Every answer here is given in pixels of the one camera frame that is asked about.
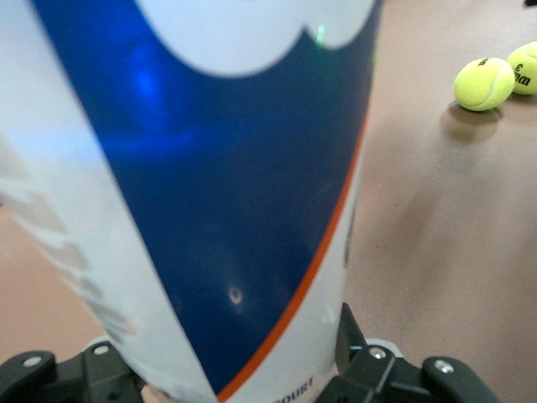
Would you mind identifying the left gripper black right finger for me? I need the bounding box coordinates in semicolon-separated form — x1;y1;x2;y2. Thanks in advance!
316;302;503;403

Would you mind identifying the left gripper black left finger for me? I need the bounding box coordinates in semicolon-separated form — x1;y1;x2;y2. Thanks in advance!
0;340;146;403

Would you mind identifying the clear Wilson tennis ball can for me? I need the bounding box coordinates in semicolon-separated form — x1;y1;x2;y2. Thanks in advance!
0;0;385;403

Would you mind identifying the yellow-green Wilson tennis ball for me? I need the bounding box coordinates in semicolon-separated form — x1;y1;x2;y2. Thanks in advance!
453;57;516;113
506;40;537;97

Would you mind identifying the brown table cover sheet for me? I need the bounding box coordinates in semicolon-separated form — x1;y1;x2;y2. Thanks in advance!
0;0;537;403

